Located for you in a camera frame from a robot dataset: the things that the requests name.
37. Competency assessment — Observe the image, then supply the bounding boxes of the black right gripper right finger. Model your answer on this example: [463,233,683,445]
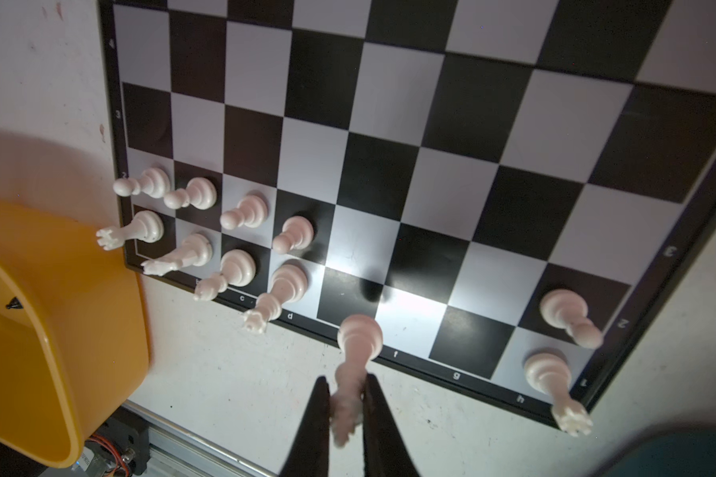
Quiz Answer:
[362,374,420,477]

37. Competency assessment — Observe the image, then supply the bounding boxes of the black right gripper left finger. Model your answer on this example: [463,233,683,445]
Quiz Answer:
[278,376,330,477]

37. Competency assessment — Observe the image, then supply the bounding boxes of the white king chess piece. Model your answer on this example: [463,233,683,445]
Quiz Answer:
[330,314,384,448]

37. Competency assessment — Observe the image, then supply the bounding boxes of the white queen chess piece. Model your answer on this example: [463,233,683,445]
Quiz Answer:
[243,264,309,334]

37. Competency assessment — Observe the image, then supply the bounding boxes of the white bishop chess piece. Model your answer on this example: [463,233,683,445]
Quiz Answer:
[194,250,257,301]

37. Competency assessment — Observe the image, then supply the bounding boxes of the white knight chess piece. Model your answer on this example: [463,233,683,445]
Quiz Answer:
[141,234,213,276]

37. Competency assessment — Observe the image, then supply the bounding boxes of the black white chess board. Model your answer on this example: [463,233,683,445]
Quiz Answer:
[99,1,716,425]

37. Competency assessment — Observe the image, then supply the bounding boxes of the white rook right corner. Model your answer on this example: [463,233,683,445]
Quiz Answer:
[524,353,594,437]

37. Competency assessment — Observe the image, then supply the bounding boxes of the white rook corner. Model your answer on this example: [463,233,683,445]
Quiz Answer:
[95,211,164,250]
[524,353,594,437]

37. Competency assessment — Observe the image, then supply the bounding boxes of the white pawn d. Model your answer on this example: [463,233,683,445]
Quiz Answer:
[272,216,315,254]

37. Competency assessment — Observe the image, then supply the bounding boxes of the white pawn right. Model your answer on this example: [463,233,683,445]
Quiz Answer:
[539,289,604,350]

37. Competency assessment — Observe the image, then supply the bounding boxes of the white pawn c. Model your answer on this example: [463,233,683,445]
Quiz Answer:
[220,194,269,230]

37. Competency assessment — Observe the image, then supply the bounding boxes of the yellow plastic tray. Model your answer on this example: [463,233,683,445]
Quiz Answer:
[0,200,149,468]

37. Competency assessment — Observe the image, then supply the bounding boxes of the white rook left corner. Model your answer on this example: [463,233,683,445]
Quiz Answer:
[95,211,164,250]

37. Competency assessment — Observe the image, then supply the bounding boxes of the white pawn b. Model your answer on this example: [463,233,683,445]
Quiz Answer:
[163,177,217,210]

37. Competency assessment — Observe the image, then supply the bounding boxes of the teal plastic tray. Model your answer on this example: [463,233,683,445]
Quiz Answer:
[595,427,716,476]

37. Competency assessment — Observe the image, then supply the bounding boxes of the white pawn a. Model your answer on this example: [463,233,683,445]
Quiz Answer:
[113,168,171,199]

